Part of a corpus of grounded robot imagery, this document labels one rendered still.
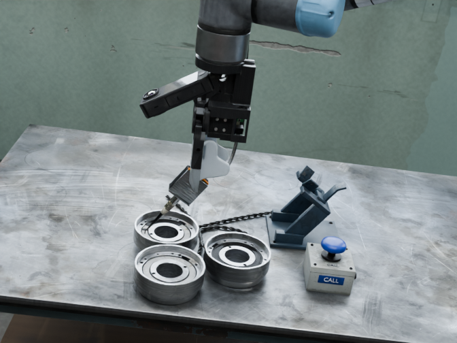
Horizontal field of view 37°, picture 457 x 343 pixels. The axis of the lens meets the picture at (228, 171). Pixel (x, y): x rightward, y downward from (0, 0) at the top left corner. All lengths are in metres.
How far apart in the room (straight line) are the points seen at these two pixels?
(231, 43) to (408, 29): 1.77
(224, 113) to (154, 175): 0.41
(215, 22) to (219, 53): 0.04
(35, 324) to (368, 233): 0.65
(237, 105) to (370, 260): 0.38
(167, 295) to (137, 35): 1.75
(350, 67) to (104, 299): 1.83
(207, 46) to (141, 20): 1.67
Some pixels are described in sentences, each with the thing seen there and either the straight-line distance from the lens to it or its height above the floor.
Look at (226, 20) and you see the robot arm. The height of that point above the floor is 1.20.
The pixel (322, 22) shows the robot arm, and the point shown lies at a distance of 0.90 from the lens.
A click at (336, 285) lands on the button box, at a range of 1.08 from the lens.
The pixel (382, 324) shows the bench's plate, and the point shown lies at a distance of 1.06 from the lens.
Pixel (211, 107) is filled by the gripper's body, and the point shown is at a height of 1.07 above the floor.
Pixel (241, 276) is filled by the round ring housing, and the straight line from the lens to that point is 1.04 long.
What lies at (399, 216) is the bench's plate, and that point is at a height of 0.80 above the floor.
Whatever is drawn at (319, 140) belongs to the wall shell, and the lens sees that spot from 2.76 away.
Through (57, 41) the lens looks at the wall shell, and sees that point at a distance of 2.71.
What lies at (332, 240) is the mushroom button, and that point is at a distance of 1.08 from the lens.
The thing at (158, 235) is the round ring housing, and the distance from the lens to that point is 1.14.
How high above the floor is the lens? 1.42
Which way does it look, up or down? 26 degrees down
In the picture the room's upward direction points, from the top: 8 degrees clockwise
